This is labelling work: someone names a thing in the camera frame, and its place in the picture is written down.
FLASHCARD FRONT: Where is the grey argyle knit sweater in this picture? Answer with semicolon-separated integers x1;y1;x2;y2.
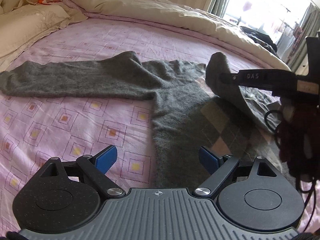
1;51;285;189

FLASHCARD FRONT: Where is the dark clothes pile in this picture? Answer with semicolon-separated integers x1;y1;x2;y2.
240;26;278;56

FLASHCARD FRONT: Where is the right hand dark red glove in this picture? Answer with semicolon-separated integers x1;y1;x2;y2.
276;99;319;182

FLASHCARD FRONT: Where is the hanging laundry on rack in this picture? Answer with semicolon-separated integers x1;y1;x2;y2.
276;3;320;66

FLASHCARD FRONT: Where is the pink patterned bed sheet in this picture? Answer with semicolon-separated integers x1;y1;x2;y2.
0;17;320;233

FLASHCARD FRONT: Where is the cream embroidered pillow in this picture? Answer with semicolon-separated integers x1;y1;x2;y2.
1;3;87;71

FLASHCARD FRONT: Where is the beige duvet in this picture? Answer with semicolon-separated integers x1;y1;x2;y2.
71;0;289;70

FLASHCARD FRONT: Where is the black cable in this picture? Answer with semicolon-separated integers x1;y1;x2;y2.
263;108;318;233

